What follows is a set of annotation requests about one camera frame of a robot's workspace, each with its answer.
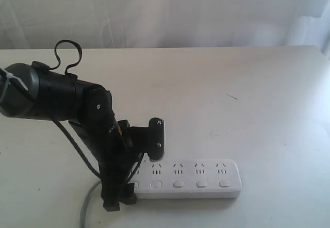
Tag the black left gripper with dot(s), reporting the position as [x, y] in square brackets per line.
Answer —
[116, 146]

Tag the white five-socket power strip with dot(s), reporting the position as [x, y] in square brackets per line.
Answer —
[187, 179]

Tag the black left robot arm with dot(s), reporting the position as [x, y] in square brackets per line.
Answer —
[35, 92]

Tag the white background curtain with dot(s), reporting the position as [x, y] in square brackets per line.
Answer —
[164, 23]

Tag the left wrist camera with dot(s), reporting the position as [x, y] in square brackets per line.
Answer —
[149, 140]

